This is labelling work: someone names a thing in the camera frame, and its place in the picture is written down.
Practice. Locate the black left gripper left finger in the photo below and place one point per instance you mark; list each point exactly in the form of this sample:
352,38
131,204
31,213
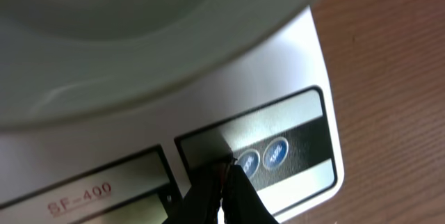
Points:
202,202

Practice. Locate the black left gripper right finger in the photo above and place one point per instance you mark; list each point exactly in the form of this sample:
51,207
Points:
240,202

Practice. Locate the white digital kitchen scale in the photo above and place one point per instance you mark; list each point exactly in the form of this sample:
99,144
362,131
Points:
272,110

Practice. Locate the white round bowl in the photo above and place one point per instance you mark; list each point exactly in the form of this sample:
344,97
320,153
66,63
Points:
64,60

